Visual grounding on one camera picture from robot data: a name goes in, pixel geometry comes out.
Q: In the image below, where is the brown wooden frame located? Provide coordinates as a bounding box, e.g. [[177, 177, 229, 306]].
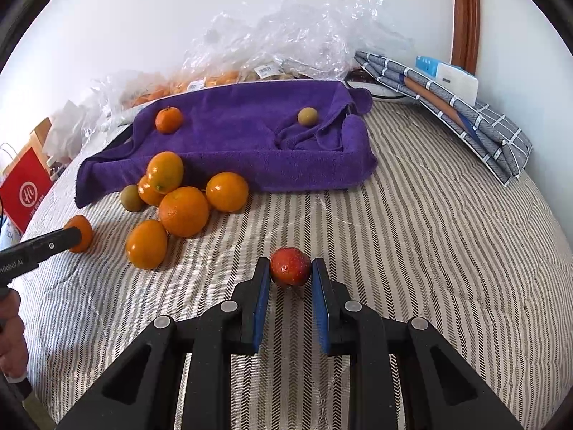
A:
[[450, 0, 481, 75]]

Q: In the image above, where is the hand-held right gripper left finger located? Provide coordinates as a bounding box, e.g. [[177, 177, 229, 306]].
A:
[[56, 257, 274, 430]]

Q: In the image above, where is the blue tissue pack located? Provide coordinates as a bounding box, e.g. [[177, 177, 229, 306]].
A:
[[415, 55, 442, 77]]

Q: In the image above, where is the white box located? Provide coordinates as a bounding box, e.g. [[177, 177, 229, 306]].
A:
[[435, 62, 480, 105]]

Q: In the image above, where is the plastic bag of longans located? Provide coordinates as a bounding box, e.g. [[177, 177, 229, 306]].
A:
[[242, 60, 314, 83]]

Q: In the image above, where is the purple towel-lined tray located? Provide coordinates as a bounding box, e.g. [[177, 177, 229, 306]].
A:
[[74, 80, 379, 209]]

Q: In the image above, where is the person's left hand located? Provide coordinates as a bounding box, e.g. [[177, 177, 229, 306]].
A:
[[0, 295, 30, 379]]

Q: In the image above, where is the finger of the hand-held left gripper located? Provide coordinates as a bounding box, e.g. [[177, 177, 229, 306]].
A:
[[27, 226, 82, 265]]

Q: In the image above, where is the striped bed cover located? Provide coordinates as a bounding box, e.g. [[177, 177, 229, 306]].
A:
[[9, 99, 573, 430]]

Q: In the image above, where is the white plastic bag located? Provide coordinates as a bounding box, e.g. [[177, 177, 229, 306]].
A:
[[45, 99, 90, 162]]

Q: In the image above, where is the plastic bag of oranges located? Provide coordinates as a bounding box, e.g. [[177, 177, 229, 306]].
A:
[[170, 65, 242, 95]]

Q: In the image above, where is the red paper bag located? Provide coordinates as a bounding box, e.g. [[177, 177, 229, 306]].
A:
[[0, 145, 54, 234]]

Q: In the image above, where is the crumpled clear plastic bag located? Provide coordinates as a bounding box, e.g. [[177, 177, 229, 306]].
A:
[[183, 0, 413, 86]]

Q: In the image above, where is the brown cardboard box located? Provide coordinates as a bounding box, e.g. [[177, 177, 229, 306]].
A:
[[29, 117, 52, 144]]

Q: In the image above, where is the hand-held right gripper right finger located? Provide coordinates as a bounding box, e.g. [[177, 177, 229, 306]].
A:
[[312, 257, 522, 430]]

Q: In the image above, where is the grey checked folded cloth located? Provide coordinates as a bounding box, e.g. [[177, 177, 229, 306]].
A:
[[353, 50, 533, 186]]

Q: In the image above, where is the orange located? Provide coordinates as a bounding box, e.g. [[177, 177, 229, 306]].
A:
[[137, 175, 166, 207], [64, 215, 94, 254], [205, 172, 250, 213], [125, 219, 168, 271], [147, 151, 184, 195], [158, 186, 211, 238], [155, 106, 184, 134]]

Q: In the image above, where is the red plum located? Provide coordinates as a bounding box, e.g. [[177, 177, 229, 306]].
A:
[[269, 247, 312, 288]]

